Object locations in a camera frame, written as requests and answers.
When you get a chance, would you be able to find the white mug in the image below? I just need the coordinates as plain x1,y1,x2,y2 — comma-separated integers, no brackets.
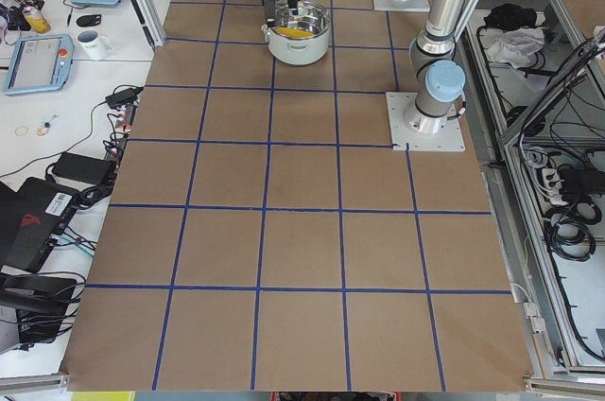
77,29,113,61

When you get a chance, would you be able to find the yellow corn cob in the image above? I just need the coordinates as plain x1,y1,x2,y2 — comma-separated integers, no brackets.
275,26,315,39

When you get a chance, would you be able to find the white crumpled cloth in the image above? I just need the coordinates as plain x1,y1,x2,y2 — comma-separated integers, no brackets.
486,28,545,69

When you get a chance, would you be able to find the black laptop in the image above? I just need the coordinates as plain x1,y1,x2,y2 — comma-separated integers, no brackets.
3,177,79,273

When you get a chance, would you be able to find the black power brick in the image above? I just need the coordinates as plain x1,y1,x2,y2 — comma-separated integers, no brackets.
51,152,116,185

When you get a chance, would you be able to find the pale green cooking pot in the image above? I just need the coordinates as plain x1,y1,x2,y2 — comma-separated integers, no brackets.
261,0,331,65

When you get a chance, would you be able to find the black power adapter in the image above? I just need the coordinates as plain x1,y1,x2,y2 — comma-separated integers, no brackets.
105,87,143,109

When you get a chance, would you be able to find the lower blue teach pendant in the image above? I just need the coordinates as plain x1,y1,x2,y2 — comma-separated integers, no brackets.
4,34,74,96

